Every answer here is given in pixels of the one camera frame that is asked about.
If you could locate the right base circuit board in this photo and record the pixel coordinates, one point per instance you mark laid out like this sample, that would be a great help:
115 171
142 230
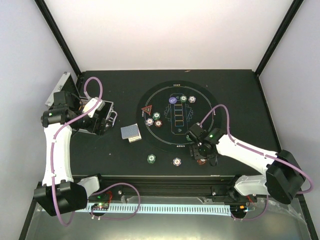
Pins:
242 208

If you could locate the aluminium poker chip case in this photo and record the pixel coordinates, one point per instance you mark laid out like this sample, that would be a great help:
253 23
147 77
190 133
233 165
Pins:
65 104

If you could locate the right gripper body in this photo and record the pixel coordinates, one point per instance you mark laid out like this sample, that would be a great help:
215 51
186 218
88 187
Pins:
201 153

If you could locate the white slotted cable duct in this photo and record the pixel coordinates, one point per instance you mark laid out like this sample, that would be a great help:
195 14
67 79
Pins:
170 209

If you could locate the black aluminium rail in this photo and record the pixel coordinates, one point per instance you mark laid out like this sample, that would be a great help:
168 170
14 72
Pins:
169 186

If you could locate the round black poker mat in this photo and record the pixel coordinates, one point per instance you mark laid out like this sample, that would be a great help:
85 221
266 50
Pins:
176 118

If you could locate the base circuit board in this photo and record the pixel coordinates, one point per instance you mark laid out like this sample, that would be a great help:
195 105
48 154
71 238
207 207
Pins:
242 208
100 206

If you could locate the purple round button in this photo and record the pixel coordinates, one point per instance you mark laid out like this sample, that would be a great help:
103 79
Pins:
172 100

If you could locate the blue playing card deck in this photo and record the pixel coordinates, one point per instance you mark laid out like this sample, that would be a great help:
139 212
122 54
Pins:
130 131

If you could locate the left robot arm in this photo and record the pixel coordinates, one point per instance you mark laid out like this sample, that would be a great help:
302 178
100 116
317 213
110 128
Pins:
59 193

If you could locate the red brown poker chip stack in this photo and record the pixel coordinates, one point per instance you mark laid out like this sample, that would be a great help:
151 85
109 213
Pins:
201 161

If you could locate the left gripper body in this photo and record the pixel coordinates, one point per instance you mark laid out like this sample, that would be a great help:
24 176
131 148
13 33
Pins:
91 127

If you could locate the blue white poker chip stack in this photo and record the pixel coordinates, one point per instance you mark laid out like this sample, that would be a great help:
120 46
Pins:
176 162

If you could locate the left base circuit board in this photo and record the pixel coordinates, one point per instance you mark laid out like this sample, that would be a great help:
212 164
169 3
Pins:
100 206

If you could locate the green poker chip stack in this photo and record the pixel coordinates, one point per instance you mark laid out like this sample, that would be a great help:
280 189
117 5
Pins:
151 158

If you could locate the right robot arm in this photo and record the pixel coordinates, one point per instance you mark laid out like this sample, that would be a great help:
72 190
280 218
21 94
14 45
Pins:
279 176

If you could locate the red triangle marker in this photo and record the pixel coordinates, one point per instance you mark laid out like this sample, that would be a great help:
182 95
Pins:
147 109

